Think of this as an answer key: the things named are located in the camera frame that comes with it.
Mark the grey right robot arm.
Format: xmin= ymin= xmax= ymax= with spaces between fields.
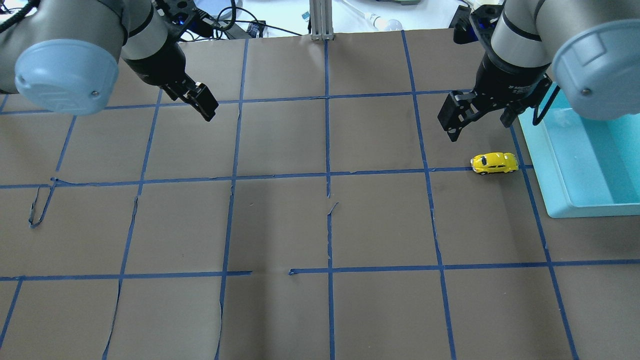
xmin=438 ymin=0 xmax=640 ymax=142

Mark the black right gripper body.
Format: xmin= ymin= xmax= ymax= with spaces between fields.
xmin=471 ymin=55 xmax=551 ymax=111

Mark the aluminium frame post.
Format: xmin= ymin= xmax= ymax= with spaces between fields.
xmin=308 ymin=0 xmax=335 ymax=41

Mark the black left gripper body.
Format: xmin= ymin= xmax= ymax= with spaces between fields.
xmin=123 ymin=42 xmax=195 ymax=93

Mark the yellow beetle toy car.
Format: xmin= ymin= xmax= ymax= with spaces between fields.
xmin=470 ymin=152 xmax=520 ymax=176

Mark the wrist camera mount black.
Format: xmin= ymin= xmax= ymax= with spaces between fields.
xmin=153 ymin=0 xmax=214 ymax=39

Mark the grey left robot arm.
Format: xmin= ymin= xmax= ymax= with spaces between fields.
xmin=0 ymin=0 xmax=218 ymax=121

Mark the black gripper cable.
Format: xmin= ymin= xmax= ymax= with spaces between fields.
xmin=197 ymin=0 xmax=266 ymax=40

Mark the white light bulb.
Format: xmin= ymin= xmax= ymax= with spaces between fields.
xmin=366 ymin=13 xmax=403 ymax=32

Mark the light blue plastic bin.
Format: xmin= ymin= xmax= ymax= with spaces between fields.
xmin=518 ymin=93 xmax=640 ymax=219

